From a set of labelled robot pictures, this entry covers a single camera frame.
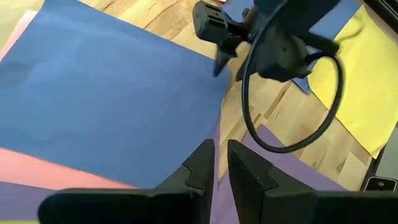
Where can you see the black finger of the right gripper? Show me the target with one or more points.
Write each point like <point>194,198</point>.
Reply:
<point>244,67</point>
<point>221,60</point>

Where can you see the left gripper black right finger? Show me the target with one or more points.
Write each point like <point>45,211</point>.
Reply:
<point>295,208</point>

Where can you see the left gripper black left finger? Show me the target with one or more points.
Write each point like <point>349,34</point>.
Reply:
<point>140,208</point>

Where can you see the blue paper sheet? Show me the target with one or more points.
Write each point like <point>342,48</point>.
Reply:
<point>339,18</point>
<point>109,93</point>

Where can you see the yellow paper sheet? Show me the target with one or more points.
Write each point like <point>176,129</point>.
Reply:
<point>367,93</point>
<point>12,222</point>

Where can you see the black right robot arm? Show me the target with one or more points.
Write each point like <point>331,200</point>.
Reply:
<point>295,12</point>

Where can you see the silver-edged black camera box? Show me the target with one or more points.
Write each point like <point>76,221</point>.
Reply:
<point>381,184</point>

